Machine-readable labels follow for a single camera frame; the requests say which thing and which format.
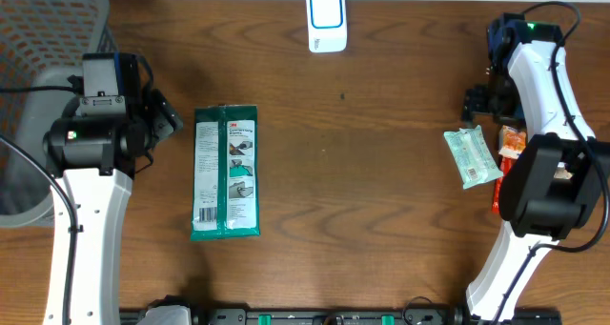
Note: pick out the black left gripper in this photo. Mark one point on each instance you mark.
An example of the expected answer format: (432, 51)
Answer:
(161, 115)

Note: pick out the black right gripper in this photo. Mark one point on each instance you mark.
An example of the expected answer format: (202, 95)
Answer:
(476, 103)

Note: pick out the orange Kleenex tissue pack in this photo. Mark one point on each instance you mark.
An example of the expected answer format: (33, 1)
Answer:
(512, 142)

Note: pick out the red snack bar wrapper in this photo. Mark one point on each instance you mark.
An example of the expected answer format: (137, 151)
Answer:
(505, 166)

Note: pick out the light blue wipes pack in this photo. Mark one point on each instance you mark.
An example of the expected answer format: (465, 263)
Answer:
(474, 161)

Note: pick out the green 3M gloves package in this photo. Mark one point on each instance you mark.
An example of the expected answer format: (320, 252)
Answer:
(225, 185)

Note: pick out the green lid spread jar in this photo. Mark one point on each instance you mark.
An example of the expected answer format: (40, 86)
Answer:
(562, 172)

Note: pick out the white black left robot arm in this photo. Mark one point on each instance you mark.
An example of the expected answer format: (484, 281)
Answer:
(91, 151)

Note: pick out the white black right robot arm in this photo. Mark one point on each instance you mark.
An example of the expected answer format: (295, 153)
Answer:
(556, 181)

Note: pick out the white barcode scanner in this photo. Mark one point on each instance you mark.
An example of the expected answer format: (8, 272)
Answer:
(327, 25)

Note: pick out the grey plastic mesh basket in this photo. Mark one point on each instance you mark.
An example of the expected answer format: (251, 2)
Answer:
(42, 45)

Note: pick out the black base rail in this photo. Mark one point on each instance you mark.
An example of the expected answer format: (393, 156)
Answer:
(413, 315)

